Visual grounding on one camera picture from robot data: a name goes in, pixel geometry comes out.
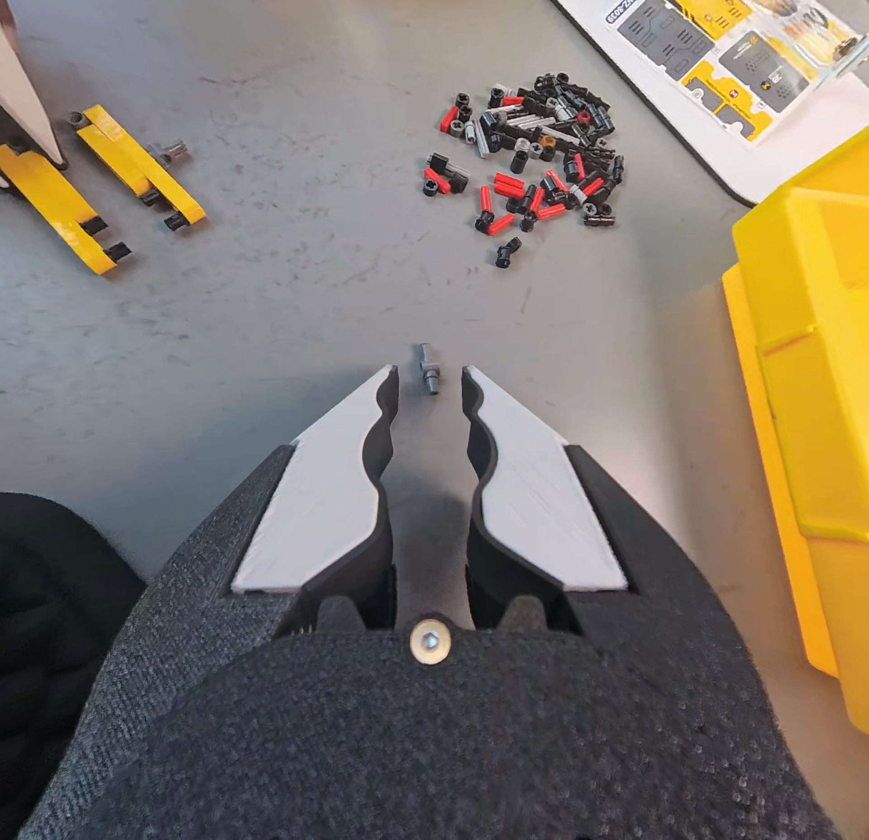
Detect grey lego axle pin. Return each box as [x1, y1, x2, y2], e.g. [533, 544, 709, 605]
[417, 341, 444, 398]

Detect yellow lego beam assembly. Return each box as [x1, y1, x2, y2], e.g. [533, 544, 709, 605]
[67, 104, 208, 232]

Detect pile of small lego pieces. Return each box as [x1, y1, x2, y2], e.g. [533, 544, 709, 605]
[421, 72, 627, 270]

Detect yellow plastic bin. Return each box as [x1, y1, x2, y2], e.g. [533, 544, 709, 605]
[720, 126, 869, 736]

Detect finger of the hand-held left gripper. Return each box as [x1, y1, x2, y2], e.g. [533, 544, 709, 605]
[0, 29, 67, 171]

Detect long yellow lego beam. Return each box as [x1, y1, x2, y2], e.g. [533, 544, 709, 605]
[0, 141, 133, 276]

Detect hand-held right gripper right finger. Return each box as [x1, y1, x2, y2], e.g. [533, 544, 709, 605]
[460, 365, 630, 595]

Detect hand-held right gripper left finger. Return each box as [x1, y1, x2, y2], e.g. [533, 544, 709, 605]
[231, 364, 401, 597]

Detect lego sticker sheet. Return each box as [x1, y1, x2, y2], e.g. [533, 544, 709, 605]
[603, 0, 869, 147]

